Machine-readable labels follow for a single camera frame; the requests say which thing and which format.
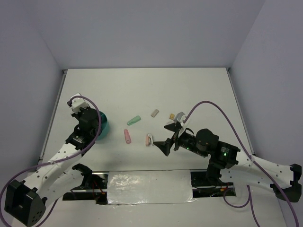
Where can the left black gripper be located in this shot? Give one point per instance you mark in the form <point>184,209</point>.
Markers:
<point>77,115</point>

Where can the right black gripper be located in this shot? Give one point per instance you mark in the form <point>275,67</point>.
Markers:
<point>164,145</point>

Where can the yellow eraser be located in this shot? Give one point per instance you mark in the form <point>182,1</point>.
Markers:
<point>171,116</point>

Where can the pink small stapler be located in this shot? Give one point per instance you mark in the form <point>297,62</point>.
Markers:
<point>149,140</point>

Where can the grey eraser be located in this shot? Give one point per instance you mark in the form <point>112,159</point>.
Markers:
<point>154,113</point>

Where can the green pen cap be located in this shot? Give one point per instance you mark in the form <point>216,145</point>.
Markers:
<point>134,120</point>

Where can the pink correction tape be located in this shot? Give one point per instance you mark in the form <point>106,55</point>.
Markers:
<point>127,136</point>

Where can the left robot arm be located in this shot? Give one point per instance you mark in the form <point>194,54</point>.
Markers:
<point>28,199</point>

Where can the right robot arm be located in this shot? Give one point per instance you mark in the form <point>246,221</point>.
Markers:
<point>230,164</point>

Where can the teal round organizer container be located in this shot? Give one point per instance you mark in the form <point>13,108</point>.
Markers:
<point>104,126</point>

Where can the silver foil plate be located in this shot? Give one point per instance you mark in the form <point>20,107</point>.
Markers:
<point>149,187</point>

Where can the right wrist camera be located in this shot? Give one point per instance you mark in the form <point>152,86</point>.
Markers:
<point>180,118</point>

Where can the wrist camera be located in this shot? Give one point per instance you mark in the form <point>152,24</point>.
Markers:
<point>180,118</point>
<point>77,103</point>

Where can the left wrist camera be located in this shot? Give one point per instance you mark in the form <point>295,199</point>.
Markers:
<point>77,103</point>

